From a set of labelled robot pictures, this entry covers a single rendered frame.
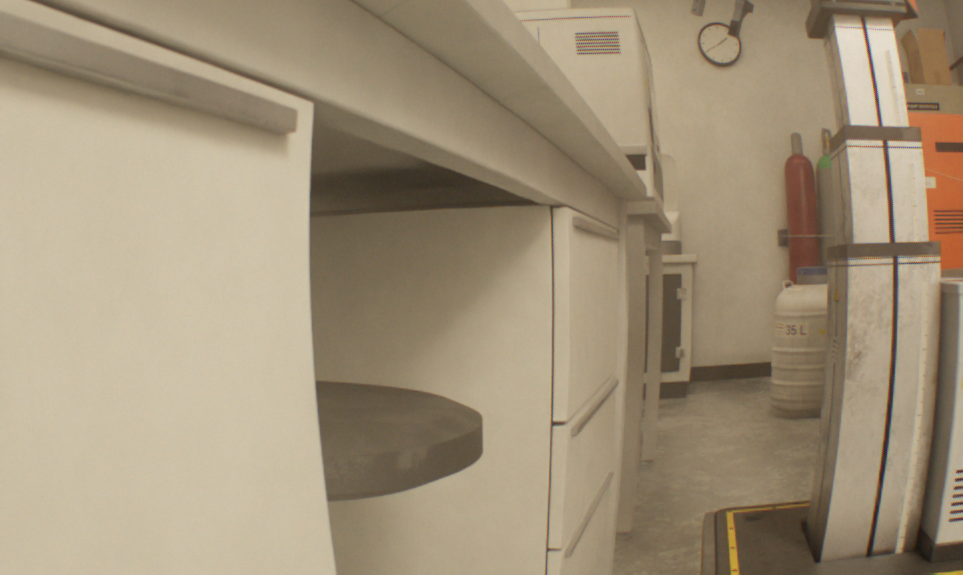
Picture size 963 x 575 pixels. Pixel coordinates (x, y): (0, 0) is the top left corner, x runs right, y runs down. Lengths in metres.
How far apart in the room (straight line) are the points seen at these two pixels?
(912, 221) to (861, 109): 0.18
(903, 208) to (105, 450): 1.01
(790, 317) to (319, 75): 3.21
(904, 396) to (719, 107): 4.10
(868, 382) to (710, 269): 3.90
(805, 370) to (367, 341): 2.72
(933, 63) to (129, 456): 5.07
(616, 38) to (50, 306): 1.86
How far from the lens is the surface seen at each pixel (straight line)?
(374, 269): 0.95
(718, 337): 4.91
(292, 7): 0.32
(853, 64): 1.10
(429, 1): 0.38
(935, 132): 1.99
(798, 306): 3.43
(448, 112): 0.50
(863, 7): 1.12
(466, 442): 0.59
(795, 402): 3.48
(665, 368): 4.25
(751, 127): 4.99
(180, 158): 0.25
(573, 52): 1.99
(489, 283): 0.90
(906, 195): 1.07
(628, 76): 1.95
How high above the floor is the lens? 0.73
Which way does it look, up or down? 2 degrees up
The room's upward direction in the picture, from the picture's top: 1 degrees counter-clockwise
